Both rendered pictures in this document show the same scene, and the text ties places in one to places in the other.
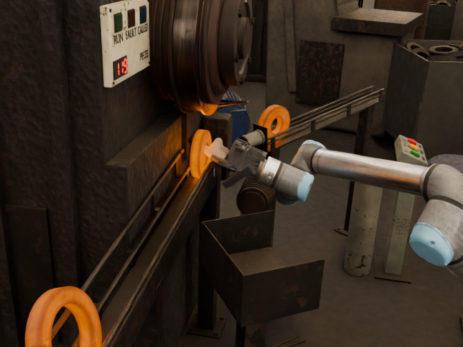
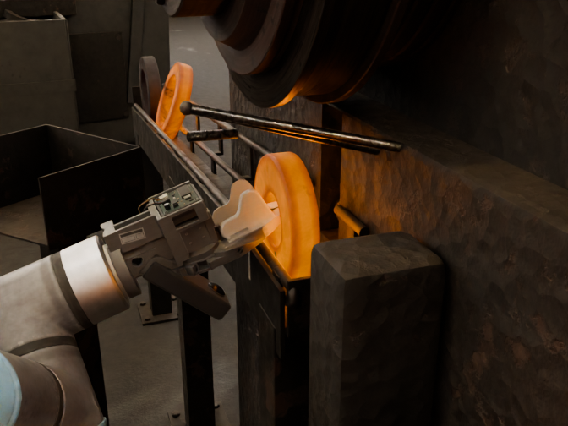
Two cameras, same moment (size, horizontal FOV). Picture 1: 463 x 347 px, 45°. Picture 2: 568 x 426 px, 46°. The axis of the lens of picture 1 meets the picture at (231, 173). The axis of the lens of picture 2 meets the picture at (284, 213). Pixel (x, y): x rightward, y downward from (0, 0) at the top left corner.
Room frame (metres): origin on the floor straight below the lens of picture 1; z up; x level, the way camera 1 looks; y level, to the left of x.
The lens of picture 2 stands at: (2.34, -0.27, 1.05)
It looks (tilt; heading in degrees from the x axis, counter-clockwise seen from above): 22 degrees down; 150
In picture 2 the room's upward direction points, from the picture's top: straight up
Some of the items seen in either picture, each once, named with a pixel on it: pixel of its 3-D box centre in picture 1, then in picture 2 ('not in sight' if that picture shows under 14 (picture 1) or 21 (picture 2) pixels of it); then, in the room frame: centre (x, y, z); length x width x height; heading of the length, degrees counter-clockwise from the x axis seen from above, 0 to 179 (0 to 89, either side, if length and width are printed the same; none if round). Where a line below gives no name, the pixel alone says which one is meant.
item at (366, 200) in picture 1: (364, 219); not in sight; (2.22, -0.59, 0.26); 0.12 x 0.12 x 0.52
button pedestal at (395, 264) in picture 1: (402, 210); not in sight; (2.22, -0.76, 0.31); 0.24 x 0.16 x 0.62; 169
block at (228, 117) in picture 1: (215, 146); (374, 365); (1.93, 0.06, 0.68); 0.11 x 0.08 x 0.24; 79
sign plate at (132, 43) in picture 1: (127, 38); not in sight; (1.39, 0.27, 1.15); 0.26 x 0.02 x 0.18; 169
